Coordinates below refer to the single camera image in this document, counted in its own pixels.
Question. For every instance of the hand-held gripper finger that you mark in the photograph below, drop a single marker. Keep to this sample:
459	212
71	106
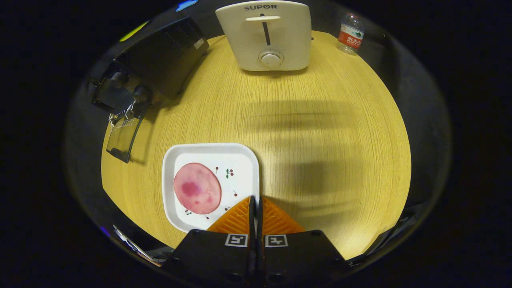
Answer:
260	224
252	224

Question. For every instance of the white square plate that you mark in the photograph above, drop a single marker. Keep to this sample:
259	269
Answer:
240	160

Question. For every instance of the pink ham slice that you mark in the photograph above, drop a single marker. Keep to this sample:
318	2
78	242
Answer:
198	188

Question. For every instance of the black toaster oven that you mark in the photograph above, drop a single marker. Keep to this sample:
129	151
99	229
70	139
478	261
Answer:
168	60

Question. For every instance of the white pop-up toaster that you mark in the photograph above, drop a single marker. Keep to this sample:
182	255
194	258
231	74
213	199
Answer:
288	40

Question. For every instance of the white zip tie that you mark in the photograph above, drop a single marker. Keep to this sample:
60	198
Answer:
128	113

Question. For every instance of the clear water bottle red label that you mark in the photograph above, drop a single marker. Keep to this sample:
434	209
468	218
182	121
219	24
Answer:
350	38

